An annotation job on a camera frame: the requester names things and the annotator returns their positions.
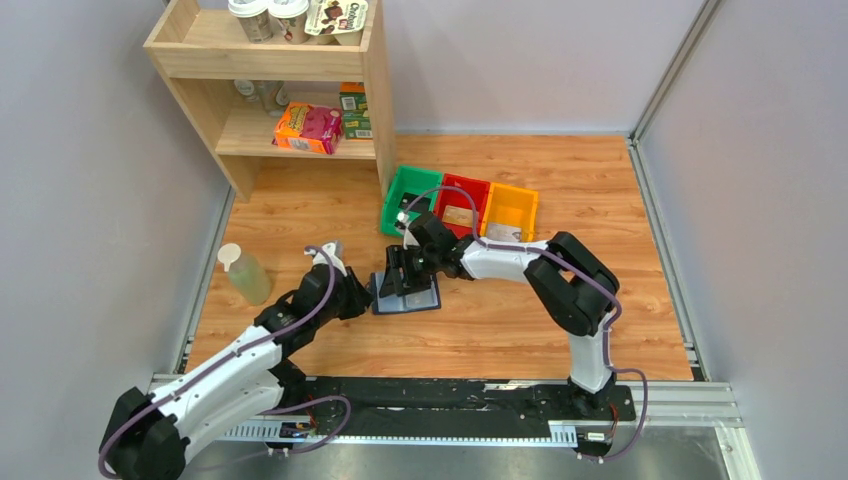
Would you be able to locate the navy blue card holder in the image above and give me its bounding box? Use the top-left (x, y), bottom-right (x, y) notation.
top-left (370, 272), bottom-right (442, 315)

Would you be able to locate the clear bottle on shelf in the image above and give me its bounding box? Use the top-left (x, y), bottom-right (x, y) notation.
top-left (233, 79), bottom-right (290, 118)

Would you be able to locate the green plastic bin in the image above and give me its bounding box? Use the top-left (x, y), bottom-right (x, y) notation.
top-left (380, 165), bottom-right (444, 236)

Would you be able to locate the silver VIP card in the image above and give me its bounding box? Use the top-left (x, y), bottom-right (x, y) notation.
top-left (485, 222), bottom-right (523, 243)

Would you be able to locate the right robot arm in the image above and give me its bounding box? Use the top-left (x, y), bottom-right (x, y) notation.
top-left (376, 213), bottom-right (620, 419)

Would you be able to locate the yellow plastic bin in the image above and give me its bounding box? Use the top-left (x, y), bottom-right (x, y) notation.
top-left (481, 182), bottom-right (539, 242)

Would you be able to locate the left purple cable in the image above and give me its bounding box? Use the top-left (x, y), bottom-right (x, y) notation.
top-left (97, 245), bottom-right (354, 480)

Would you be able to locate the gold card in bin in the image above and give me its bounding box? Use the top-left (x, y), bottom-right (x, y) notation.
top-left (443, 205), bottom-right (474, 228)

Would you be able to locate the chocolate pudding cup pack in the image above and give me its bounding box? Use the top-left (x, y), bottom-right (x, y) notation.
top-left (305, 0), bottom-right (369, 46)

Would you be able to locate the wooden shelf unit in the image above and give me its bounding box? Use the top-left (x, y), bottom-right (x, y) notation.
top-left (144, 1), bottom-right (396, 202)

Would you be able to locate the red plastic bin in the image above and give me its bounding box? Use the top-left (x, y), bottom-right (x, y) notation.
top-left (435, 173), bottom-right (491, 238)

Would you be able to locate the white lidded cup right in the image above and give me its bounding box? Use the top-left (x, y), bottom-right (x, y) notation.
top-left (268, 0), bottom-right (310, 44)

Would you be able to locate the green juice carton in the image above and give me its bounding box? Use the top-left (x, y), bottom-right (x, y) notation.
top-left (339, 82), bottom-right (373, 140)

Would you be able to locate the white lidded cup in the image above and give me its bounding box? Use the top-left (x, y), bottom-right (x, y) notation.
top-left (228, 0), bottom-right (273, 43)
top-left (268, 0), bottom-right (310, 44)

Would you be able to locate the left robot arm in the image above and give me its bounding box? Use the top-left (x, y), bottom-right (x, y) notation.
top-left (98, 264), bottom-right (373, 479)

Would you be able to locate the green liquid bottle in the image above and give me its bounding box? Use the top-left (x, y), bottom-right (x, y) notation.
top-left (217, 243), bottom-right (271, 306)

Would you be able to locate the orange pink snack box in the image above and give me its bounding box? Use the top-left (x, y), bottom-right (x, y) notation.
top-left (274, 101), bottom-right (343, 155)

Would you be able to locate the white lidded cup left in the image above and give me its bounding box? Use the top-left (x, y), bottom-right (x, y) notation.
top-left (228, 0), bottom-right (273, 43)

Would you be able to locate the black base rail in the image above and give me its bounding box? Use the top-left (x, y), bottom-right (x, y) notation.
top-left (281, 377), bottom-right (638, 439)

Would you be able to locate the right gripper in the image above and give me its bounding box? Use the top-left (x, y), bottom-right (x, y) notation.
top-left (379, 244), bottom-right (440, 299)

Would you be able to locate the black card in bin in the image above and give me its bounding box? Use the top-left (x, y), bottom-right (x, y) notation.
top-left (398, 192), bottom-right (431, 213)

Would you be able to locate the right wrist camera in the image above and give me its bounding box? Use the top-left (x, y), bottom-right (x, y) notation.
top-left (395, 211), bottom-right (420, 250)

